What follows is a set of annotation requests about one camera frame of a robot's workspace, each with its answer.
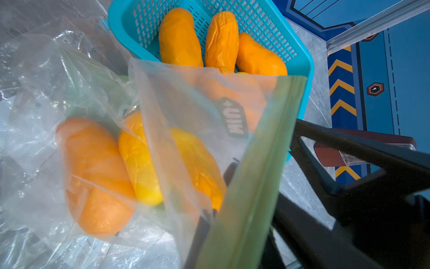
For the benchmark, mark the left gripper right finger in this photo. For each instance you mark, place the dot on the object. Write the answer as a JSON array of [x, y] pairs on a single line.
[[382, 220]]

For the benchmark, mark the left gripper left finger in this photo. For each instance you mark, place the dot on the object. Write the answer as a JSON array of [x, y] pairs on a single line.
[[203, 226]]

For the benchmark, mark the wrinkled yellow-orange mango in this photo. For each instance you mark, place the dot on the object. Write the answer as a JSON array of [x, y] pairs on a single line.
[[201, 166]]

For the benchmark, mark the yellow mango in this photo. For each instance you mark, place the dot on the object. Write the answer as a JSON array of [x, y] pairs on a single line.
[[136, 156], [222, 41]]

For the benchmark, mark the clear green-zip bag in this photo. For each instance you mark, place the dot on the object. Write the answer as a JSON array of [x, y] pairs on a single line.
[[244, 118]]

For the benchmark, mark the yellow top mango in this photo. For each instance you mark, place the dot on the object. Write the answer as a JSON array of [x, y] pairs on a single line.
[[222, 41]]

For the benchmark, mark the clear blue-zip bag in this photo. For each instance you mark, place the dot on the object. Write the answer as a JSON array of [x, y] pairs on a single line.
[[19, 17]]

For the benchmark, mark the dark red metronome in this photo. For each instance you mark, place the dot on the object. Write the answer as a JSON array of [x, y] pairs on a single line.
[[358, 154]]

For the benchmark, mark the teal plastic basket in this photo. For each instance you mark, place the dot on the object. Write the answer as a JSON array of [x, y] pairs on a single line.
[[135, 25]]

